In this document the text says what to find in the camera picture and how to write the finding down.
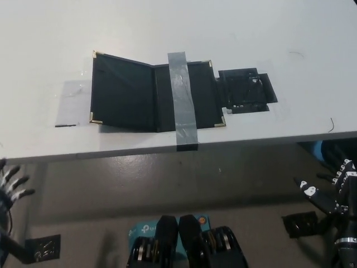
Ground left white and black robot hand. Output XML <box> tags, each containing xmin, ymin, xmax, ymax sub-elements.
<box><xmin>0</xmin><ymin>157</ymin><xmax>36</xmax><ymax>209</ymax></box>

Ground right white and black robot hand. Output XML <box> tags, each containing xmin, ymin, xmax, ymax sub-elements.
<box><xmin>292</xmin><ymin>158</ymin><xmax>357</xmax><ymax>216</ymax></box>

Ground blue object under desk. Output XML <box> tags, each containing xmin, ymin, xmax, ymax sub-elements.
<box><xmin>311</xmin><ymin>141</ymin><xmax>325</xmax><ymax>163</ymax></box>

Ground black tape patch on desk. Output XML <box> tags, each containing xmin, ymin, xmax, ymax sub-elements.
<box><xmin>214</xmin><ymin>66</ymin><xmax>278</xmax><ymax>114</ymax></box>

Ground black diary with gold corners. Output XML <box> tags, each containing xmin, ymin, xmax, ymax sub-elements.
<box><xmin>89</xmin><ymin>50</ymin><xmax>227</xmax><ymax>133</ymax></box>

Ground black robot body blocks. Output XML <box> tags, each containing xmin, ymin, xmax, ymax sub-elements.
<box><xmin>125</xmin><ymin>214</ymin><xmax>249</xmax><ymax>268</ymax></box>

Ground black tape patch on floor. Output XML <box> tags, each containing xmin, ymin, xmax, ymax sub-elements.
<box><xmin>24</xmin><ymin>233</ymin><xmax>62</xmax><ymax>264</ymax></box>
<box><xmin>281</xmin><ymin>210</ymin><xmax>319</xmax><ymax>239</ymax></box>

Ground clear tape patch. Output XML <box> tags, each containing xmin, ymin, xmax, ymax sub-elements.
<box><xmin>54</xmin><ymin>79</ymin><xmax>93</xmax><ymax>128</ymax></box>

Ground teal router box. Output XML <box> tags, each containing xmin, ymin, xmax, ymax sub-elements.
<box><xmin>127</xmin><ymin>214</ymin><xmax>210</xmax><ymax>255</ymax></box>

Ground grey duct tape strip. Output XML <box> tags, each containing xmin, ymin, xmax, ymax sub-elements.
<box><xmin>167</xmin><ymin>51</ymin><xmax>200</xmax><ymax>153</ymax></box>

